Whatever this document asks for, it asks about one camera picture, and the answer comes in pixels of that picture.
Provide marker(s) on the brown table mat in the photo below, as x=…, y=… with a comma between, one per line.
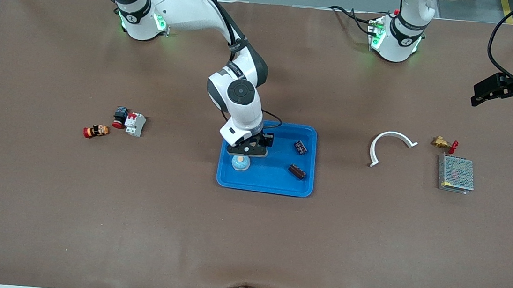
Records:
x=246, y=246

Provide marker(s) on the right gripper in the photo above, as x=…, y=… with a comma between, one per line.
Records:
x=266, y=139

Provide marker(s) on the blue plastic tray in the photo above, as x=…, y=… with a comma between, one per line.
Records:
x=264, y=182

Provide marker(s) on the white curved pipe clamp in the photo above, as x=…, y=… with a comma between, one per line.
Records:
x=372, y=150

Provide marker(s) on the perforated metal power supply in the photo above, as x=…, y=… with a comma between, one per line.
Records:
x=456, y=173

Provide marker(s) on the black red emergency stop switch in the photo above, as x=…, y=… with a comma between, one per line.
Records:
x=120, y=116

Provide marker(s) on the red orange push button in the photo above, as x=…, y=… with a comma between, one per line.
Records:
x=96, y=131

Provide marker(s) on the white red circuit breaker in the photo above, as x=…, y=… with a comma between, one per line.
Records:
x=135, y=124

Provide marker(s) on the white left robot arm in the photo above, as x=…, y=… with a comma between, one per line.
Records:
x=400, y=40

